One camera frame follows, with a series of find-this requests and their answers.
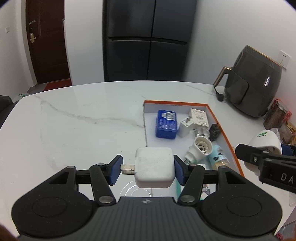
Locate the teal adhesive bandage box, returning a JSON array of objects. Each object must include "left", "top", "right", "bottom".
[{"left": 176, "top": 163, "right": 212, "bottom": 203}]

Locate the white cube charger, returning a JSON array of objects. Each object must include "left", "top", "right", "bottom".
[{"left": 120, "top": 147, "right": 175, "bottom": 189}]

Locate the white plug-in vaporizer front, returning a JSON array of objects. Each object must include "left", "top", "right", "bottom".
[{"left": 185, "top": 136, "right": 213, "bottom": 164}]

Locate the white plug-in vaporizer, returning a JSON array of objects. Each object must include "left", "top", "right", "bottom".
[
  {"left": 237, "top": 130, "right": 282, "bottom": 177},
  {"left": 185, "top": 136, "right": 213, "bottom": 164}
]

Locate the blue toothpick jar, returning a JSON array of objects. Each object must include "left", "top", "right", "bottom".
[{"left": 208, "top": 145, "right": 229, "bottom": 170}]

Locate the white USB charger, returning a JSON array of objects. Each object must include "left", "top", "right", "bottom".
[{"left": 178, "top": 116, "right": 195, "bottom": 138}]

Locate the blue rectangular box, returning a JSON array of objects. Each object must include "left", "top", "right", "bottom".
[{"left": 156, "top": 110, "right": 178, "bottom": 140}]

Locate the black USB charger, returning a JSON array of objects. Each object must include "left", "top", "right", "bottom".
[{"left": 209, "top": 123, "right": 221, "bottom": 142}]

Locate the white barcode product box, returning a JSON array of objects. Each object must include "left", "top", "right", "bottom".
[{"left": 189, "top": 108, "right": 209, "bottom": 128}]

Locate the orange white cardboard tray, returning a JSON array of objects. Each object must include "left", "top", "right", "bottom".
[{"left": 142, "top": 99, "right": 246, "bottom": 204}]

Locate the glass jar with granules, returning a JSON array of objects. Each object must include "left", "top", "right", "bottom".
[{"left": 263, "top": 98, "right": 292, "bottom": 130}]

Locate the dark grey air fryer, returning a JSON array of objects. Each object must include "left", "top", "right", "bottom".
[{"left": 213, "top": 45, "right": 282, "bottom": 118}]

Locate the red doormat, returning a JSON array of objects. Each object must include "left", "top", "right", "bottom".
[{"left": 44, "top": 78, "right": 72, "bottom": 91}]

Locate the black chair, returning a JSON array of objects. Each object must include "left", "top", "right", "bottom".
[{"left": 0, "top": 95, "right": 18, "bottom": 128}]

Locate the black refrigerator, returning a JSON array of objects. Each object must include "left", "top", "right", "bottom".
[{"left": 102, "top": 0, "right": 197, "bottom": 82}]

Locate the brown wooden door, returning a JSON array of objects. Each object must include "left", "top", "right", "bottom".
[{"left": 26, "top": 0, "right": 70, "bottom": 84}]

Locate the black power plug cable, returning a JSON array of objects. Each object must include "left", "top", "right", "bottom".
[{"left": 214, "top": 86, "right": 225, "bottom": 102}]

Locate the white wall socket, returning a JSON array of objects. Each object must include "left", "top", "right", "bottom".
[{"left": 276, "top": 50, "right": 291, "bottom": 69}]

